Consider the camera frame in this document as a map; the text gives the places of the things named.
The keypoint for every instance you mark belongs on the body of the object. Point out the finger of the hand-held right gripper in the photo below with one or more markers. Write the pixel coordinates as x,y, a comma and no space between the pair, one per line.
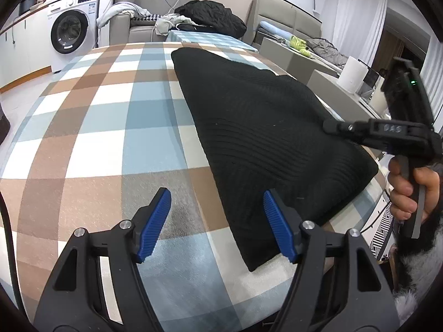
363,131

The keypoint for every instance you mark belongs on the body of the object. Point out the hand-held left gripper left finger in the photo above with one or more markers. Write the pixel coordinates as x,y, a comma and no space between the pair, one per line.
155,224

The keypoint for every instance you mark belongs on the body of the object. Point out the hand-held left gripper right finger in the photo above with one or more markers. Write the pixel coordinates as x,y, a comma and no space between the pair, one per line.
278,224

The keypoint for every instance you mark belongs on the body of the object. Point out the black knit sweater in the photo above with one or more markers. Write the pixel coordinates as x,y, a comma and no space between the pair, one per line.
270,128

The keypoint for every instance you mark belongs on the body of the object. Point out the person's right hand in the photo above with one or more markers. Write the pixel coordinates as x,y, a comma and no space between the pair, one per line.
401,197

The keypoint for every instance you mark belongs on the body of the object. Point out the grey laptop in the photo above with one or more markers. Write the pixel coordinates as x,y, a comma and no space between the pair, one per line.
371,79

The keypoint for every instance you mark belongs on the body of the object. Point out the white cylinder appliance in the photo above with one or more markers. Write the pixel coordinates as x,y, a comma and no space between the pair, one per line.
351,74

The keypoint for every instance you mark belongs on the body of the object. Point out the beige low cabinet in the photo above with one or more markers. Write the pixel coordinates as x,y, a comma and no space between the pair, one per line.
322,83

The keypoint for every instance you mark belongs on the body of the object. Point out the grey quilt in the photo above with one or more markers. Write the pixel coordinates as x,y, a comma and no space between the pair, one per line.
325,50

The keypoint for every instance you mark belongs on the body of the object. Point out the white curtain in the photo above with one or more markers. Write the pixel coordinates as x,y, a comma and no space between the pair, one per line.
356,13

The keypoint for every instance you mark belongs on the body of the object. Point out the black white striped cloth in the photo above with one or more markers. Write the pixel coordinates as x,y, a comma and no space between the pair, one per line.
380,235

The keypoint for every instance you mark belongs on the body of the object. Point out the plaid brown blue blanket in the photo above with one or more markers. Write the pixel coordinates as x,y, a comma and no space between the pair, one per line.
103,128

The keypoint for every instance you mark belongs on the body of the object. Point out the yellow-green garment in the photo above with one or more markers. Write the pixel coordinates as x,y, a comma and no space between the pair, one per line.
297,43

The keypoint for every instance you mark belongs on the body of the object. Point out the light blue bolster pillow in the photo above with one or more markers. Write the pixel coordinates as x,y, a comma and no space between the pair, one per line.
273,27

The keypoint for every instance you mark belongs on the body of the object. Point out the beige padded headboard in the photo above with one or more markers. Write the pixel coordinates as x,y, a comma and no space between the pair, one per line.
277,20

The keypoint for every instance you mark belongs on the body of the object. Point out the teal checked tablecloth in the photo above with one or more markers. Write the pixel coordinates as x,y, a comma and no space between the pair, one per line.
207,38

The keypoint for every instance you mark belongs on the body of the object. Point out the black quilted jacket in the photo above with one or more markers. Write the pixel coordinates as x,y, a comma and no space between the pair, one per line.
211,15

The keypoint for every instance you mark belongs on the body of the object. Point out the grey sofa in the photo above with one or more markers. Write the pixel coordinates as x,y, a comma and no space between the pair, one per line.
119,27

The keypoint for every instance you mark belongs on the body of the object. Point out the pale grey garment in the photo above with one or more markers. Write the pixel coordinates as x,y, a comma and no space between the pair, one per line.
166,22

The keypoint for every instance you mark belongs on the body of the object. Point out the houndstooth pillow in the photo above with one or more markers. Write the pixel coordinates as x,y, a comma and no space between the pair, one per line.
148,16

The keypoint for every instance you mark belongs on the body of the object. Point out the white washing machine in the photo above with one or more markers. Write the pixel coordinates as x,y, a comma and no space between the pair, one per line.
69,31

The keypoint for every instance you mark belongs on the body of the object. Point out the light blue blanket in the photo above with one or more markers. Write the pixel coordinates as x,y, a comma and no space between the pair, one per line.
117,10

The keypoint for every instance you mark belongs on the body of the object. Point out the white cabinets with wooden counter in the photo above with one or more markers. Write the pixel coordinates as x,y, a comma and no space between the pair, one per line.
27,48

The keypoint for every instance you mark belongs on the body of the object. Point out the black pot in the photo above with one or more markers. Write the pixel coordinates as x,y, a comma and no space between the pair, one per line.
27,3

